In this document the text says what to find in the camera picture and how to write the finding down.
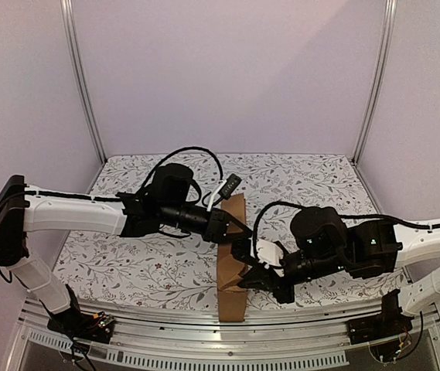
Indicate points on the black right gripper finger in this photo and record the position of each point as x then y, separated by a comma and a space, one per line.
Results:
257, 283
258, 273

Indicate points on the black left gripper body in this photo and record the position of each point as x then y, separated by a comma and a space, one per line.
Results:
215, 225

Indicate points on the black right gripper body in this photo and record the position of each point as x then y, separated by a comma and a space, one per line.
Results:
281, 280

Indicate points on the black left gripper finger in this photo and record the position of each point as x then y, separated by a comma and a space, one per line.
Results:
226, 239
236, 228

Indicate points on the brown cardboard box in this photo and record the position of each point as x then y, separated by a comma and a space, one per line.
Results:
231, 300

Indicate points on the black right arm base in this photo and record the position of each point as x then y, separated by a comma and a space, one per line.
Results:
389, 322

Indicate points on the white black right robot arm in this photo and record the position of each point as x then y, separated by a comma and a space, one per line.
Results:
376, 245

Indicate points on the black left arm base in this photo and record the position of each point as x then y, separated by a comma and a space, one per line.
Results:
73, 323

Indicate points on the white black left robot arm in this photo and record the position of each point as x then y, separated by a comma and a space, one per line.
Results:
25, 208

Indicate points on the floral patterned table mat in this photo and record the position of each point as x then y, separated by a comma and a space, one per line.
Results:
161, 272

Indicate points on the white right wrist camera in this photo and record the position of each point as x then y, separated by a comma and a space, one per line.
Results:
268, 255

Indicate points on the front aluminium rail frame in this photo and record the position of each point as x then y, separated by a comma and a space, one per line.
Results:
166, 339

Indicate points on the left rear aluminium frame post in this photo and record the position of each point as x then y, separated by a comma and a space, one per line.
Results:
70, 30

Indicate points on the aluminium frame post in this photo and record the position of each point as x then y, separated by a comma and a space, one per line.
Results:
70, 30
386, 37

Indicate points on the right rear aluminium frame post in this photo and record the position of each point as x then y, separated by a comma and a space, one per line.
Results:
386, 37

